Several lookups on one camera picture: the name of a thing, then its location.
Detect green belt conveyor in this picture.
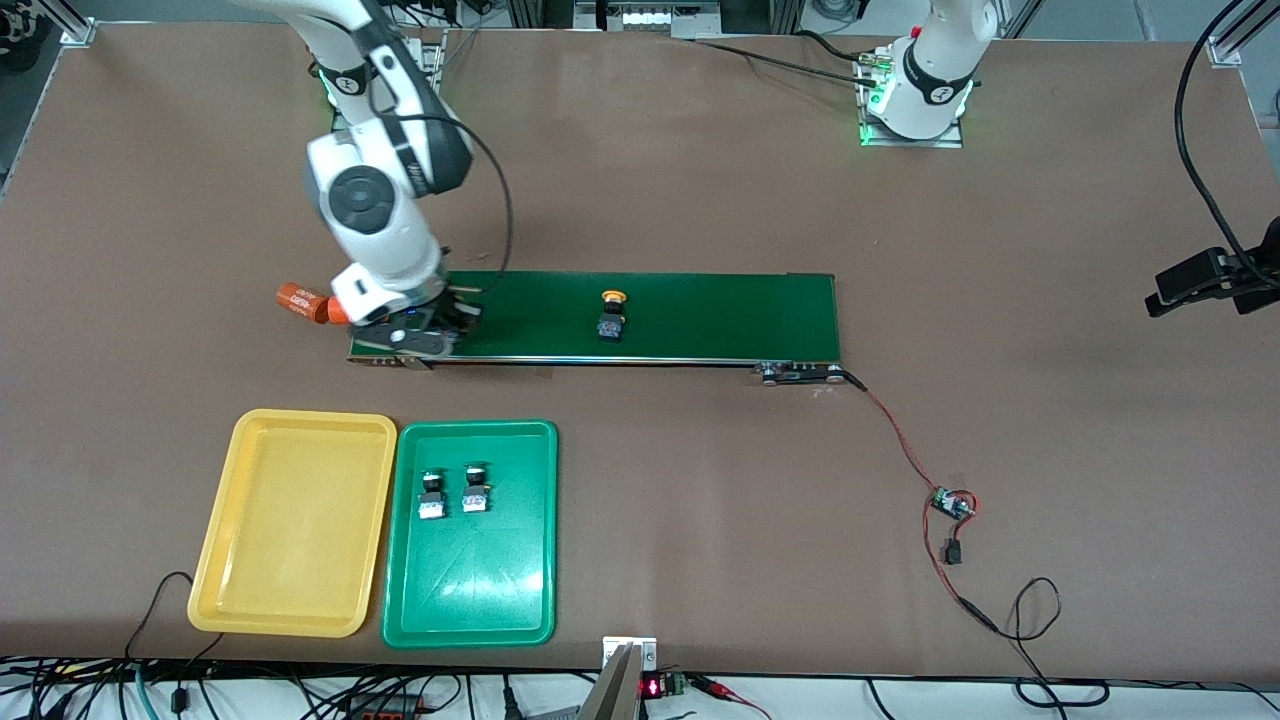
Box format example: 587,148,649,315
346,267,847,388

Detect green plastic tray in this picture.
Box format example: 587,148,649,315
381,419,560,650

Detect yellow plastic tray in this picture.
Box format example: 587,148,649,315
187,408,399,639

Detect white lit device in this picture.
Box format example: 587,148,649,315
598,2,694,34

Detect black orange power strip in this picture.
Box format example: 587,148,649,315
344,693,433,720

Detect red clip lead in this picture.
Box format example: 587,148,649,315
694,676,773,720

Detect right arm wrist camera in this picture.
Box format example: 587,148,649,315
350,318,457,360

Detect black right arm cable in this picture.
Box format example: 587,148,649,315
380,110,515,296

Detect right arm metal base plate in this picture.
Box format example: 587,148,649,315
415,28,447,111

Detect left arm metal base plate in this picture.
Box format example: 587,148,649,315
857,50,967,150

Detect red black twisted wire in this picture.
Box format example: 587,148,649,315
838,368,1001,635

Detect thin black power cable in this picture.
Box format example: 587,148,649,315
993,577,1113,709

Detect thin black looped cable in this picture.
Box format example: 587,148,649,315
124,571,227,663

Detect grey camera stand pole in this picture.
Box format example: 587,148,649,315
578,636,660,720

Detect black base supply cable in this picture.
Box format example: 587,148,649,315
690,30,881,89

